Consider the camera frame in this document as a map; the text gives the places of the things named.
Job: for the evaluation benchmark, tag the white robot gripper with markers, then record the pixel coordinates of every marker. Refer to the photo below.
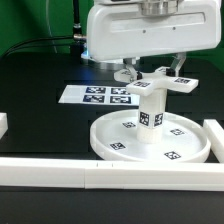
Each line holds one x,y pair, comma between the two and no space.
119,29

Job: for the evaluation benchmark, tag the white cross-shaped table base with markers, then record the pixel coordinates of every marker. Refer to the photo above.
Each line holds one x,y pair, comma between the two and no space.
144,84

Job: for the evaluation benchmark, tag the white round table top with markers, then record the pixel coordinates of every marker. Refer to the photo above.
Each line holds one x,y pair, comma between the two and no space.
121,135

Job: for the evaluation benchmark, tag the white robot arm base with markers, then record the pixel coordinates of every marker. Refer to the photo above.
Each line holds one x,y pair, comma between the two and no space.
103,65

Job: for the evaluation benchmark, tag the white marker sheet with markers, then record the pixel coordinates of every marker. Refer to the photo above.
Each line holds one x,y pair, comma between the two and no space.
98,95

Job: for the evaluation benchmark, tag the white right barrier block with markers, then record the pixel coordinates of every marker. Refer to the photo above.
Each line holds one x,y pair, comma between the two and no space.
215,134

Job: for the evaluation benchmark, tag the white barrier block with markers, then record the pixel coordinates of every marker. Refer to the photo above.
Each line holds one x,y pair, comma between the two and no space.
215,134
3,124

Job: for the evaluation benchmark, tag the white left barrier block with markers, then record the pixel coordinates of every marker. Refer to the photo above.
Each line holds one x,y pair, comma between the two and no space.
3,124

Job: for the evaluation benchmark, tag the black vertical cable connector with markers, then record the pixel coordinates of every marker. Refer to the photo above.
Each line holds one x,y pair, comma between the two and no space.
77,29

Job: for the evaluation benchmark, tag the white front barrier rail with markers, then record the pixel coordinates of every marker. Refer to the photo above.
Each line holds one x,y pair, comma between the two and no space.
96,174

